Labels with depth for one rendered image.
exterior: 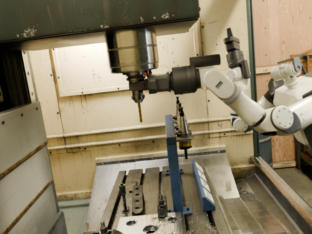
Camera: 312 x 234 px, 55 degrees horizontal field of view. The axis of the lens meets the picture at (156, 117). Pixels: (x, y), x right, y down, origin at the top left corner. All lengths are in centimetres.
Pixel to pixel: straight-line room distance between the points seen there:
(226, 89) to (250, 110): 11
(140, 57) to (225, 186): 119
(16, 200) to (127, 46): 61
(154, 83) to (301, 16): 319
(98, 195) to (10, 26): 128
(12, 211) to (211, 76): 75
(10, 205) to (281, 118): 89
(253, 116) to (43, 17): 69
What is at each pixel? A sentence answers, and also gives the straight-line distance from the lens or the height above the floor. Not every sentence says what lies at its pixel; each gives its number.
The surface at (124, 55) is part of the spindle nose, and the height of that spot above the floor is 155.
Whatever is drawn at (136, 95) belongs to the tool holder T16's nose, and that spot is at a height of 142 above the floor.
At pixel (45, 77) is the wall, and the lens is 212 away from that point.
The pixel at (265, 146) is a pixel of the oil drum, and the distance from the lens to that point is 330.
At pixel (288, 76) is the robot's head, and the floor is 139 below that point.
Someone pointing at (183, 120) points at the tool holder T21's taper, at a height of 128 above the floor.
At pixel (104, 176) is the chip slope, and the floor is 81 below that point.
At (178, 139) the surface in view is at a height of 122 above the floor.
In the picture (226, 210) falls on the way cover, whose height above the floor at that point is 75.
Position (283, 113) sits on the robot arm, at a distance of 104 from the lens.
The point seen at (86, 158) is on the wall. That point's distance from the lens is 216.
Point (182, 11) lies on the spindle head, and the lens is 86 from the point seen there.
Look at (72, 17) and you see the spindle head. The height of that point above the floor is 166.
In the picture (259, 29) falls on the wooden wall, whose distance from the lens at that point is 381.
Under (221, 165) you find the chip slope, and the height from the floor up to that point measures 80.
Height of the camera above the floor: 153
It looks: 11 degrees down
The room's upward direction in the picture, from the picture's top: 7 degrees counter-clockwise
